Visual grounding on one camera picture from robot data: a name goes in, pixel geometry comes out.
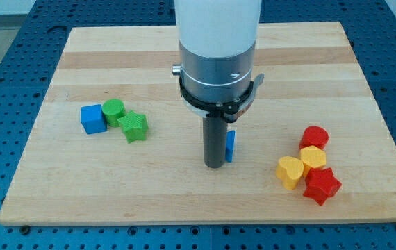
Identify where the red cylinder block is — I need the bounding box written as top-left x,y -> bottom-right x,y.
299,126 -> 329,150

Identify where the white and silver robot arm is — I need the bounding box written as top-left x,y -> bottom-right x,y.
172,0 -> 263,123

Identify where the red star block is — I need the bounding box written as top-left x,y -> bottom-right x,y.
303,167 -> 342,206

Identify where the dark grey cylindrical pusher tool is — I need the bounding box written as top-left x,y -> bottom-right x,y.
203,117 -> 227,169

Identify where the light wooden board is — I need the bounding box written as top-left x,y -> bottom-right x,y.
0,22 -> 396,226

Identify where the green cylinder block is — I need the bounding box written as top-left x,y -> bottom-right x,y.
101,99 -> 126,127

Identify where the blue triangle block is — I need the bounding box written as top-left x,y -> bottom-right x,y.
225,130 -> 236,163

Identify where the green star block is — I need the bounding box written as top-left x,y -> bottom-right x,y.
117,110 -> 149,143

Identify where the blue cube block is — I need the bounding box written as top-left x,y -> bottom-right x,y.
80,104 -> 107,134

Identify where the yellow heart block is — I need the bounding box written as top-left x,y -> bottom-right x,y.
275,156 -> 304,190

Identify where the yellow pentagon block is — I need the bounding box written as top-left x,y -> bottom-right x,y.
299,146 -> 327,177

